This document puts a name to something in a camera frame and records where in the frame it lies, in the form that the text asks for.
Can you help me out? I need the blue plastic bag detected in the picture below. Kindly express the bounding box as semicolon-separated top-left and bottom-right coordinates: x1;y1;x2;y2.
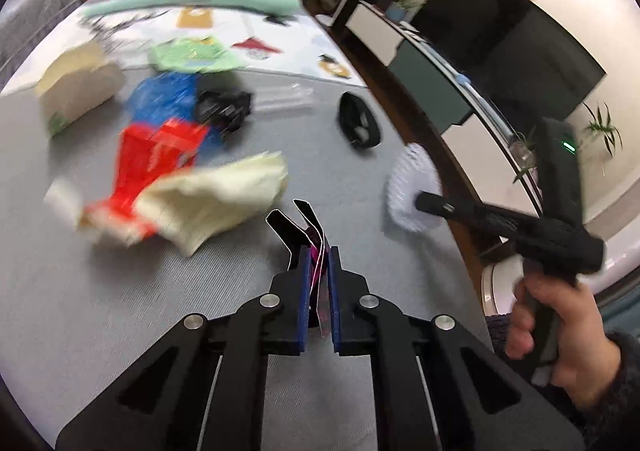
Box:
125;72;224;162

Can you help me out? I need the clear plastic packaging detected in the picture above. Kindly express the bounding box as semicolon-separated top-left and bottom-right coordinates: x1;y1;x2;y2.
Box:
250;82;317;115

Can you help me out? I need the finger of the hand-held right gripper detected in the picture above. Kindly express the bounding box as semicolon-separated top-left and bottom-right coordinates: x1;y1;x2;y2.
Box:
415;190;548;244

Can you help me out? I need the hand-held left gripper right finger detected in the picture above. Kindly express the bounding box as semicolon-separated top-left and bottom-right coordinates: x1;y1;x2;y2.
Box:
327;246;586;451

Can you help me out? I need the mint green long pillow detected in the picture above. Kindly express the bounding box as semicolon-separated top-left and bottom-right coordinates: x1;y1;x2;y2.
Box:
81;0;304;25

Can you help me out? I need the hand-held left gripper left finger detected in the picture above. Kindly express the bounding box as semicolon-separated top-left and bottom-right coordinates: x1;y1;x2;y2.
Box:
55;245;312;451

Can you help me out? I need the red plastic wrapper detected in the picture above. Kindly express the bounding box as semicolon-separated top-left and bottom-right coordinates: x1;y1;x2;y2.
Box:
82;119;211;239

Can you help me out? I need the tall leafy houseplant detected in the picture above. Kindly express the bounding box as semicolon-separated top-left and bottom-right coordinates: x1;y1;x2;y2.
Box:
581;100;624;163

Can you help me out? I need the black oval object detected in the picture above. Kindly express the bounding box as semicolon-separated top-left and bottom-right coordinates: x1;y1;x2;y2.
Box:
338;92;384;150

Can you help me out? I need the person's right forearm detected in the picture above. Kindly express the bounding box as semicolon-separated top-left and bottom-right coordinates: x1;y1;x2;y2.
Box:
565;330;640;451

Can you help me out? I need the white printed blanket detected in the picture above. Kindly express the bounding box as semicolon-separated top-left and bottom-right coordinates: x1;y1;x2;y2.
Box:
0;5;370;98

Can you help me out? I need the black flat television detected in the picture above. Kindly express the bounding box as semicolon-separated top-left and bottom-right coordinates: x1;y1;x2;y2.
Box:
409;0;608;128

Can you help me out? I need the green snack packet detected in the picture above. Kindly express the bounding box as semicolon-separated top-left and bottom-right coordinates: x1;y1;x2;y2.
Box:
150;36;247;73

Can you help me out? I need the person's right hand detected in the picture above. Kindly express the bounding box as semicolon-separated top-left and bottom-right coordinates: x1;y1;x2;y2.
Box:
504;273;623;413

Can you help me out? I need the small leafy plant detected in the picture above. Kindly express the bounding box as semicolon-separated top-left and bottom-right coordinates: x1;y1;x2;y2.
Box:
511;130;540;183

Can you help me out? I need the white green television cabinet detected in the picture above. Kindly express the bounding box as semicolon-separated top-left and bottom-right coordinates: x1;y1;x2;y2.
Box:
344;0;547;204

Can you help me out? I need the black pink foil wrapper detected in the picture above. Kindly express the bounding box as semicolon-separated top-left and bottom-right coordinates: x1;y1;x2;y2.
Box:
265;200;334;339

